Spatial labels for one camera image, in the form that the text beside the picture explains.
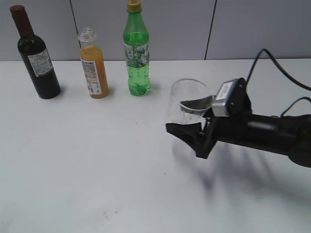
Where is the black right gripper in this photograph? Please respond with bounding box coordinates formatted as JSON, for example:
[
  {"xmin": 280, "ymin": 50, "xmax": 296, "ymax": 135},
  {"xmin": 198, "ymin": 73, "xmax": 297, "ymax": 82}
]
[{"xmin": 165, "ymin": 78, "xmax": 252, "ymax": 159}]

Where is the transparent plastic cup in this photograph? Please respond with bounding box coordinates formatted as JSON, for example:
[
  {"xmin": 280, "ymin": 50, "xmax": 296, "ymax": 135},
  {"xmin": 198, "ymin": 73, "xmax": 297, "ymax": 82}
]
[{"xmin": 167, "ymin": 78, "xmax": 214, "ymax": 125}]

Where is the orange juice bottle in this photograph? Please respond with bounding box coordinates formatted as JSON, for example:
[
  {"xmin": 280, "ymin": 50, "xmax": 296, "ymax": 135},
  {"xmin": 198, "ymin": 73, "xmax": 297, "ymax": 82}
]
[{"xmin": 78, "ymin": 27, "xmax": 109, "ymax": 99}]

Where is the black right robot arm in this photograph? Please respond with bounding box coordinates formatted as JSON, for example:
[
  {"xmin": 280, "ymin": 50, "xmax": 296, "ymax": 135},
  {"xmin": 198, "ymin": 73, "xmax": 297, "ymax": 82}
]
[{"xmin": 166, "ymin": 78, "xmax": 311, "ymax": 167}]

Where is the green soda bottle yellow cap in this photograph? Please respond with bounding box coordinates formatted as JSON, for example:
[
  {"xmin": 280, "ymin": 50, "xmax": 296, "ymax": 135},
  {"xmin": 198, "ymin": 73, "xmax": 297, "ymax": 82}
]
[{"xmin": 123, "ymin": 0, "xmax": 151, "ymax": 96}]

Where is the dark red wine bottle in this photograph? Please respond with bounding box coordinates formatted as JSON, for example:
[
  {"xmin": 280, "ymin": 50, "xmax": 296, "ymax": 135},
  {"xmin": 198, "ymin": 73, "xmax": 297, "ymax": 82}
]
[{"xmin": 10, "ymin": 5, "xmax": 61, "ymax": 99}]

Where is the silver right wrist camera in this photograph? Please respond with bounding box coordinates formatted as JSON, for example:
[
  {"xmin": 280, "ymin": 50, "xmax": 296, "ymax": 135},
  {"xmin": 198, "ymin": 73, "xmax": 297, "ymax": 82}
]
[{"xmin": 212, "ymin": 79, "xmax": 239, "ymax": 117}]

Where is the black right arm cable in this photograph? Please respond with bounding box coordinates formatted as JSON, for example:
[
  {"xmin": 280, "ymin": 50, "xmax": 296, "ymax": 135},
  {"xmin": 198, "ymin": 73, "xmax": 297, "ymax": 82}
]
[{"xmin": 245, "ymin": 48, "xmax": 311, "ymax": 119}]

